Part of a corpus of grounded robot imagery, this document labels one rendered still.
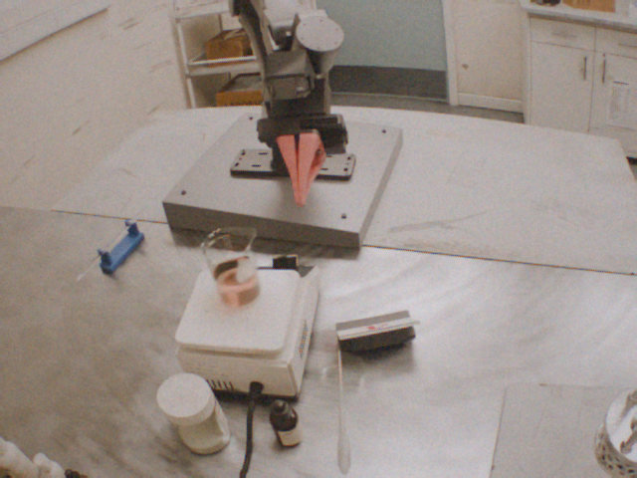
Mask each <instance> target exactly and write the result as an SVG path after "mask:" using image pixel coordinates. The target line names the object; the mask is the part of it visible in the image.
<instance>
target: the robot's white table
mask: <svg viewBox="0 0 637 478"><path fill-rule="evenodd" d="M261 112H262V106H253V107H227V108H208V109H192V110H179V111H165V112H157V113H156V114H155V115H153V116H152V117H151V118H150V119H148V120H147V121H146V122H145V123H144V124H142V125H141V126H140V127H139V128H138V129H136V130H135V131H134V132H133V133H132V134H130V135H129V136H128V137H127V138H126V139H125V140H124V141H122V142H121V143H120V144H119V145H118V146H117V147H116V148H115V149H113V150H112V151H111V152H110V153H109V154H108V155H107V156H105V157H104V158H103V159H102V160H101V161H100V162H99V163H98V164H97V165H96V166H95V167H93V168H92V169H91V170H90V171H89V172H88V173H87V174H86V175H85V176H84V177H83V178H82V179H81V180H80V181H79V182H78V183H76V184H75V185H74V186H73V187H72V188H71V189H70V190H69V191H68V192H67V193H66V194H65V195H64V196H63V197H62V198H61V199H60V200H59V201H58V202H57V203H56V204H55V205H54V206H53V207H52V208H51V209H50V210H51V211H56V212H65V213H74V214H83V215H92V216H100V217H108V218H117V219H126V220H132V219H133V218H134V217H135V216H136V215H137V214H138V213H139V212H140V211H141V210H142V209H143V208H146V210H145V212H144V213H143V214H142V215H141V216H140V217H139V218H138V219H137V220H136V221H144V222H153V223H161V224H168V223H167V219H166V216H165V213H164V209H163V206H162V202H161V201H162V200H163V199H164V197H165V196H166V195H167V194H168V193H169V192H170V190H171V189H172V188H173V187H174V186H175V185H176V184H177V182H178V181H179V180H180V179H181V178H182V177H183V176H184V175H185V173H186V172H187V171H188V170H189V169H190V168H191V167H192V166H193V165H194V164H195V162H196V161H197V160H198V159H199V158H200V157H201V156H202V155H203V154H204V153H205V152H206V151H207V150H208V148H209V147H210V146H211V145H212V144H213V143H214V142H215V141H216V140H217V139H218V138H219V137H220V136H221V135H222V134H223V133H224V132H225V131H226V130H227V129H228V128H229V127H230V126H231V125H232V124H233V123H234V122H235V121H236V120H237V119H238V118H239V117H240V116H241V115H242V114H243V113H261ZM330 113H331V114H341V115H342V116H343V119H344V120H353V121H361V122H369V123H376V124H383V125H390V126H397V127H402V132H403V145H402V147H401V150H400V152H399V155H398V157H397V160H396V162H395V165H394V167H393V170H392V172H391V175H390V177H389V180H388V182H387V185H386V187H385V190H384V192H383V195H382V197H381V200H380V202H379V205H378V207H377V209H376V212H375V214H374V217H373V219H372V221H371V224H370V226H369V229H368V231H367V233H366V236H365V238H364V241H363V243H362V245H361V246H366V247H375V248H385V249H394V250H403V251H412V252H421V253H430V254H439V255H448V256H458V257H467V258H476V259H485V260H494V261H503V262H513V263H522V264H531V265H540V266H548V267H558V268H567V269H576V270H585V271H595V272H604V273H613V274H622V275H631V276H637V184H636V181H635V179H634V176H633V174H632V172H631V169H630V166H629V164H628V161H627V159H626V157H625V154H624V152H623V150H622V147H621V145H620V143H619V140H618V139H613V138H608V137H602V136H596V135H590V134H584V133H578V132H572V131H566V130H559V129H553V128H547V127H540V126H534V125H527V124H520V123H513V122H506V121H499V120H491V119H478V118H470V117H461V116H453V115H444V114H434V113H424V112H413V111H401V110H390V109H375V108H357V107H331V108H330Z"/></svg>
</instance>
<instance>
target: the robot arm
mask: <svg viewBox="0 0 637 478"><path fill-rule="evenodd" d="M228 8H229V12H230V16H231V17H232V18H233V17H238V20H239V23H241V25H242V27H243V28H244V29H245V30H246V32H247V34H248V36H249V38H250V40H251V43H252V46H253V49H254V52H255V55H256V59H257V62H258V65H259V68H260V72H261V78H262V96H263V99H264V101H263V102H262V112H261V118H260V119H257V127H256V131H257V132H258V140H259V142H260V143H265V144H266V146H267V147H268V148H271V149H250V148H246V149H242V150H240V151H239V153H238V154H237V156H236V158H235V159H234V161H233V162H232V164H231V165H230V173H231V174H232V175H250V176H274V177H290V178H291V180H292V185H293V191H294V195H295V200H296V203H297V204H298V206H305V203H306V200H307V197H308V195H309V192H310V189H311V186H312V183H313V182H314V180H315V179H326V180H341V181H348V180H351V178H352V174H353V171H354V167H355V163H356V155H355V154H353V153H346V145H347V144H348V131H347V128H346V125H345V122H344V119H343V116H342V115H341V114H331V113H330V108H331V89H330V87H329V84H328V71H329V70H330V69H331V68H332V66H333V64H334V62H335V59H336V57H337V54H338V52H339V49H340V47H341V44H342V42H343V38H344V35H343V31H342V29H341V28H340V26H339V25H338V24H336V23H335V22H334V21H332V20H330V19H328V18H327V16H326V13H325V11H324V10H314V11H313V10H312V8H311V7H310V6H309V5H308V4H304V5H303V4H302V3H301V2H300V1H298V0H228Z"/></svg>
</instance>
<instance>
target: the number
mask: <svg viewBox="0 0 637 478"><path fill-rule="evenodd" d="M411 322H415V320H413V319H410V318H408V319H404V320H399V321H394V322H389V323H384V324H379V325H374V326H368V327H363V328H357V329H352V330H346V331H340V334H341V335H342V336H344V335H349V334H355V333H360V332H366V331H371V330H376V329H381V328H387V327H391V326H396V325H401V324H406V323H411Z"/></svg>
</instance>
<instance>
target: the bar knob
mask: <svg viewBox="0 0 637 478"><path fill-rule="evenodd" d="M272 266H273V269H272V270H294V271H296V272H299V269H298V268H297V267H298V257H297V256H296V255H292V256H286V257H277V258H273V259H272Z"/></svg>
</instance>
